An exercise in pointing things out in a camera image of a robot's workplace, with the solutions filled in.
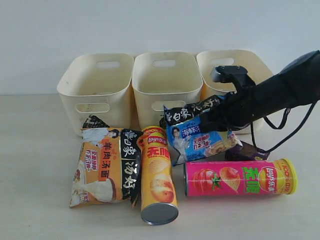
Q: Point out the yellow Lay's chip can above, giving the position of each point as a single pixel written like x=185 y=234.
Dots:
x=158 y=194

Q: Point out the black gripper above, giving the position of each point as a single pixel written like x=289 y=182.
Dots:
x=238 y=111

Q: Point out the cream bin triangle mark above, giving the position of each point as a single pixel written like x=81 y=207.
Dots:
x=98 y=84

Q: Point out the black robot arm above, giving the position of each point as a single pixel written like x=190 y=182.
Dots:
x=298 y=84

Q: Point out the orange noodle bag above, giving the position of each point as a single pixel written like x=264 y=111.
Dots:
x=109 y=167

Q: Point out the cream bin square mark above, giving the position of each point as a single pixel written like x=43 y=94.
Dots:
x=164 y=79

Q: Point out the purple carton box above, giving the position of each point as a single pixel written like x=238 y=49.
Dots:
x=245 y=152

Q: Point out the cream bin circle mark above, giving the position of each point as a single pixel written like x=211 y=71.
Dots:
x=257 y=71

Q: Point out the blue noodle bag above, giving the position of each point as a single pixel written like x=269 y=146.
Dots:
x=184 y=134

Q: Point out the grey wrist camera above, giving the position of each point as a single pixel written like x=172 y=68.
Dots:
x=235 y=74

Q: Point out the pink Lay's chip can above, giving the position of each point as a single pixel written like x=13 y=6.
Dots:
x=231 y=178

